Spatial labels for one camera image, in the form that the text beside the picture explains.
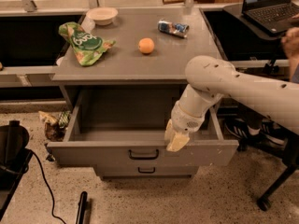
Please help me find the black sneaker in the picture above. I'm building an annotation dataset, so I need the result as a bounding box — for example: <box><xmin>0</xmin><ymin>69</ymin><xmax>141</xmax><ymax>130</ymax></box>
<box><xmin>224</xmin><ymin>119</ymin><xmax>263</xmax><ymax>142</ymax></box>

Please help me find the white bowl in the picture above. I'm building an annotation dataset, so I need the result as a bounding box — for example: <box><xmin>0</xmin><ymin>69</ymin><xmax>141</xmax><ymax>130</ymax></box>
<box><xmin>86</xmin><ymin>7</ymin><xmax>118</xmax><ymax>26</ymax></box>

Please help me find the grey drawer cabinet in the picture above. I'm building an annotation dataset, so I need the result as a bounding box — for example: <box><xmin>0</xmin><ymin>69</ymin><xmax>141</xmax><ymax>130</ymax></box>
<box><xmin>51</xmin><ymin>7</ymin><xmax>233</xmax><ymax>181</ymax></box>

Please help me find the orange fruit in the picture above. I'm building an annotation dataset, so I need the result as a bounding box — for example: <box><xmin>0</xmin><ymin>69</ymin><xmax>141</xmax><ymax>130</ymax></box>
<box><xmin>138</xmin><ymin>38</ymin><xmax>154</xmax><ymax>54</ymax></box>

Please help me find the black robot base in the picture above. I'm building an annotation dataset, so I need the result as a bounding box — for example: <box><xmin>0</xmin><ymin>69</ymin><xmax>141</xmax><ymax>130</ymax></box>
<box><xmin>0</xmin><ymin>120</ymin><xmax>31</xmax><ymax>220</ymax></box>

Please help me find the pile of snack bags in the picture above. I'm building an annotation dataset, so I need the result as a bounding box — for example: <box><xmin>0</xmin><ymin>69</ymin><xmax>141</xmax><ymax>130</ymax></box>
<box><xmin>38</xmin><ymin>110</ymin><xmax>73</xmax><ymax>162</ymax></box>

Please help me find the black cylinder on floor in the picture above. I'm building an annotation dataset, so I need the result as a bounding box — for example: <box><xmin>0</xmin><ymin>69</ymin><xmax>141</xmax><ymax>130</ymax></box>
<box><xmin>76</xmin><ymin>191</ymin><xmax>88</xmax><ymax>224</ymax></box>

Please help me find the black office chair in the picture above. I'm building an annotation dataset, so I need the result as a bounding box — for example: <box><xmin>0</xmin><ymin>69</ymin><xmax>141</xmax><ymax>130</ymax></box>
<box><xmin>236</xmin><ymin>131</ymin><xmax>299</xmax><ymax>212</ymax></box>

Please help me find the green chip bag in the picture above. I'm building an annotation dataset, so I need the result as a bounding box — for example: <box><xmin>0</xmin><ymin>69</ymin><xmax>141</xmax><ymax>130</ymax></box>
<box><xmin>58</xmin><ymin>21</ymin><xmax>116</xmax><ymax>66</ymax></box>

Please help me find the grey drawer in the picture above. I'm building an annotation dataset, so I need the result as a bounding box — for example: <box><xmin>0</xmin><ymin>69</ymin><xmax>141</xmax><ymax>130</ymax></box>
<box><xmin>49</xmin><ymin>87</ymin><xmax>238</xmax><ymax>168</ymax></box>
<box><xmin>94</xmin><ymin>166</ymin><xmax>198</xmax><ymax>179</ymax></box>

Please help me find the grey top drawer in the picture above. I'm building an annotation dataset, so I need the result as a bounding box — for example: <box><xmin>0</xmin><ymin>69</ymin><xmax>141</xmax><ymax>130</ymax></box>
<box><xmin>49</xmin><ymin>87</ymin><xmax>238</xmax><ymax>168</ymax></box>

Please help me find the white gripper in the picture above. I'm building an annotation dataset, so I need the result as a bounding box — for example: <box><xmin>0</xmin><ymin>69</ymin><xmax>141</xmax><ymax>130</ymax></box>
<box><xmin>164</xmin><ymin>101</ymin><xmax>205</xmax><ymax>152</ymax></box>

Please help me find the black laptop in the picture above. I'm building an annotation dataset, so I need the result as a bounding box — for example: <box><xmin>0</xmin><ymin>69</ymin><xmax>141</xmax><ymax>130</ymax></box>
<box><xmin>242</xmin><ymin>0</ymin><xmax>299</xmax><ymax>35</ymax></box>

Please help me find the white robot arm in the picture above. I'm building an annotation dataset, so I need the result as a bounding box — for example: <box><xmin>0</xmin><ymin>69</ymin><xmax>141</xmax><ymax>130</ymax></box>
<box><xmin>164</xmin><ymin>56</ymin><xmax>299</xmax><ymax>152</ymax></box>

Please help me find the person's hand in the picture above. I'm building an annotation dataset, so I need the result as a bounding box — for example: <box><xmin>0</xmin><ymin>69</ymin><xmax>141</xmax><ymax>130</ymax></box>
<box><xmin>281</xmin><ymin>27</ymin><xmax>299</xmax><ymax>59</ymax></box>

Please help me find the grey bottom drawer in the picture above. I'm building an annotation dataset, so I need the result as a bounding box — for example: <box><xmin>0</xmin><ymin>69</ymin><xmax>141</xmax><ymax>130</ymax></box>
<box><xmin>94</xmin><ymin>166</ymin><xmax>198</xmax><ymax>179</ymax></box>

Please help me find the black cable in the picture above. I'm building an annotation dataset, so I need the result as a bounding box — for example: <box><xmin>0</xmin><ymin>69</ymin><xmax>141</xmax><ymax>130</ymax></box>
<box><xmin>29</xmin><ymin>148</ymin><xmax>67</xmax><ymax>224</ymax></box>

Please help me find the wooden stick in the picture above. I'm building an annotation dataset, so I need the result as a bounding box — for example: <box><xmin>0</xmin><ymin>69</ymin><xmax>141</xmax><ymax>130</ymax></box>
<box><xmin>162</xmin><ymin>0</ymin><xmax>185</xmax><ymax>5</ymax></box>

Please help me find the crushed blue soda can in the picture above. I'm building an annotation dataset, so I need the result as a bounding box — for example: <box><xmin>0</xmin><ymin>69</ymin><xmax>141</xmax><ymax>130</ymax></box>
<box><xmin>158</xmin><ymin>20</ymin><xmax>190</xmax><ymax>38</ymax></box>

